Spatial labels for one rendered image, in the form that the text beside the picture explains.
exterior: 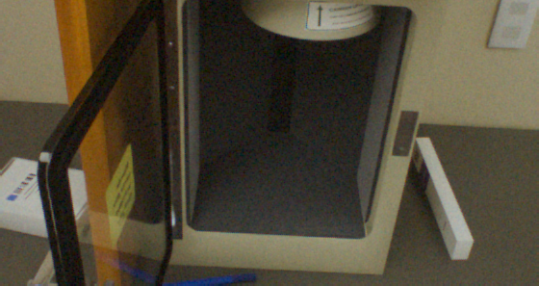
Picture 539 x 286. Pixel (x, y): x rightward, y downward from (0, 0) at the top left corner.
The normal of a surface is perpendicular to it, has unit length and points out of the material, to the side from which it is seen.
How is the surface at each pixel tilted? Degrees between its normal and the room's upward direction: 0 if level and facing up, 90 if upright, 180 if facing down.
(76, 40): 90
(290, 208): 0
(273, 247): 90
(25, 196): 0
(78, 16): 90
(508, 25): 90
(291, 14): 67
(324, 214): 0
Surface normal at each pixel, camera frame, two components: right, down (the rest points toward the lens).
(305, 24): -0.07, 0.22
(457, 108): -0.01, 0.59
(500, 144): 0.06, -0.80
